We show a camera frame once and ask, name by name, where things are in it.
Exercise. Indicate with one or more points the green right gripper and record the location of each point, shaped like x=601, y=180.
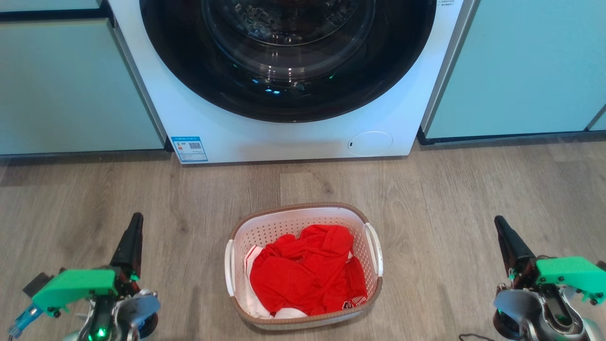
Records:
x=568, y=272

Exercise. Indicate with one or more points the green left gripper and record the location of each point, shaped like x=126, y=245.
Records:
x=75, y=284

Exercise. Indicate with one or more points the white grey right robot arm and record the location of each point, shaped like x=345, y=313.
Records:
x=516, y=303

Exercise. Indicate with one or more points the white brown-rimmed laundry basket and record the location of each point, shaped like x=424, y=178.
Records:
x=265, y=232

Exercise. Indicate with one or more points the blue energy label sticker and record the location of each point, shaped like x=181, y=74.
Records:
x=189, y=149

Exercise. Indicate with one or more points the large pale green cabinet door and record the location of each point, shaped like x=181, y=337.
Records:
x=521, y=66
x=71, y=85

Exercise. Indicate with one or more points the red mesh jersey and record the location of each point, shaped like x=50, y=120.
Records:
x=303, y=274

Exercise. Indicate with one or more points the round white filter cover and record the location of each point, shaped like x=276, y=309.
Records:
x=370, y=144

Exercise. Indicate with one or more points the black round washer door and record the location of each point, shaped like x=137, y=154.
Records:
x=189, y=71

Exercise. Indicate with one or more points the white front-load washing machine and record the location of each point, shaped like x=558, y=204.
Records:
x=293, y=142

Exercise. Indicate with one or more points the narrow pale green cabinet drawer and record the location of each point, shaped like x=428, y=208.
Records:
x=47, y=4

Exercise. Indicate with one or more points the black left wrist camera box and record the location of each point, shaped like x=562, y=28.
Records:
x=38, y=284

